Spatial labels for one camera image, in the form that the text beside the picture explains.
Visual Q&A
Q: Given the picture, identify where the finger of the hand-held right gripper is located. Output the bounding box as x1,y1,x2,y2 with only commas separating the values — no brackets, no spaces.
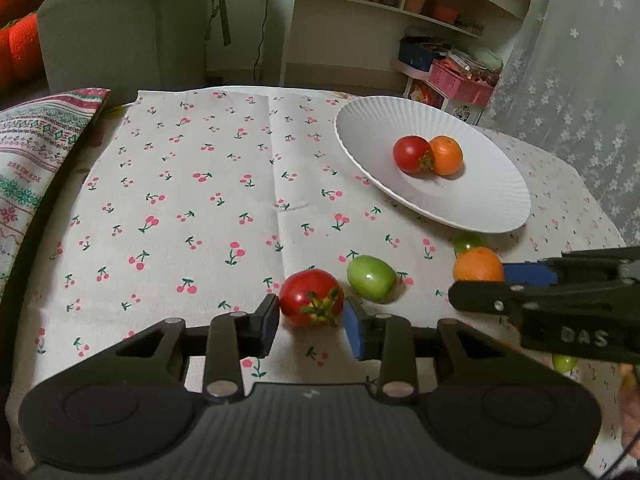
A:
502,246,640,286
448,280,622,317

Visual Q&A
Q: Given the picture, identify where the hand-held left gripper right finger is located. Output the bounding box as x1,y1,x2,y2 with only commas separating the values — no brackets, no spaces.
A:
344,296,521,403

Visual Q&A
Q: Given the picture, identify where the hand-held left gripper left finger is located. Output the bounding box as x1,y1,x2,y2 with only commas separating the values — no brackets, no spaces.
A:
116,294,281,403

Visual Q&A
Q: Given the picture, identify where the orange tomato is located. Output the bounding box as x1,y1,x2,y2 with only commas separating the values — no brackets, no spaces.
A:
429,135,464,177
452,246,505,283

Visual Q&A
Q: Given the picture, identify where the red tomato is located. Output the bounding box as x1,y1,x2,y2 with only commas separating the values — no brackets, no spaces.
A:
392,135,435,175
278,269,345,328

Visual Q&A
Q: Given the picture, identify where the dark green tomato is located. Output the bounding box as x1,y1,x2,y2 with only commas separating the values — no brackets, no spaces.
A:
452,233,485,257

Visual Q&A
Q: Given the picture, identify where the light green tomato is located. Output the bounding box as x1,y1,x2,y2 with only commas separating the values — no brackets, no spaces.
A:
347,255,397,304

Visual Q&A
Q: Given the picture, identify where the white ribbed plate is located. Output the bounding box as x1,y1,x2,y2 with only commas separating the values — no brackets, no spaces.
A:
334,96,532,234

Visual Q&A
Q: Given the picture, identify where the person's right hand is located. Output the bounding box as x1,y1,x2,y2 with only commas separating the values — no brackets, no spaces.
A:
617,364,640,461

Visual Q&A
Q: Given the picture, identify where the cherry print tablecloth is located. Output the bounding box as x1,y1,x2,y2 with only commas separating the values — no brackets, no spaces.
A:
10,85,628,480

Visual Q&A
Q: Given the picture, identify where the white lace curtain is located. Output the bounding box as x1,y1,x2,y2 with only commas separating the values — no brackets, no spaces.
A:
480,0,640,248

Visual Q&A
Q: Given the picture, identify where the pink plastic basket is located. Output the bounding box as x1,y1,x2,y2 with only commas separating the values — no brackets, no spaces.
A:
429,59,496,107

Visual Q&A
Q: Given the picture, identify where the white storage box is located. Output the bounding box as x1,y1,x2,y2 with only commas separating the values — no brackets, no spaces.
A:
402,77,483,126

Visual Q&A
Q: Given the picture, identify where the pale green bundle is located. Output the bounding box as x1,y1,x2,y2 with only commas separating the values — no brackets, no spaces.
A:
450,47,503,73

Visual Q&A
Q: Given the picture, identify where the blue box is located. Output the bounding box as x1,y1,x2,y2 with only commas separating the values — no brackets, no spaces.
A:
398,35,451,73

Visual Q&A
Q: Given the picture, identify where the patterned cushion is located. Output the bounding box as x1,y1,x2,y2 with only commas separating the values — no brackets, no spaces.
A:
0,87,112,296

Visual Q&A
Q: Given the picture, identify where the white shelf unit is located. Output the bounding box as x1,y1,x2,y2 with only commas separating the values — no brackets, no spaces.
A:
277,0,532,88

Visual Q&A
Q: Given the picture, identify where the grey armchair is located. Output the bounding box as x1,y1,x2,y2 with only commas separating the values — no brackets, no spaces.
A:
37,0,231,111

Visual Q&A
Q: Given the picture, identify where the orange-red plush cushion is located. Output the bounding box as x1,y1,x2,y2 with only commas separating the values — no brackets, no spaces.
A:
0,0,56,86

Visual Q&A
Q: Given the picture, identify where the black power cable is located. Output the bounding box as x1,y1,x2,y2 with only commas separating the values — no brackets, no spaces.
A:
252,0,276,83

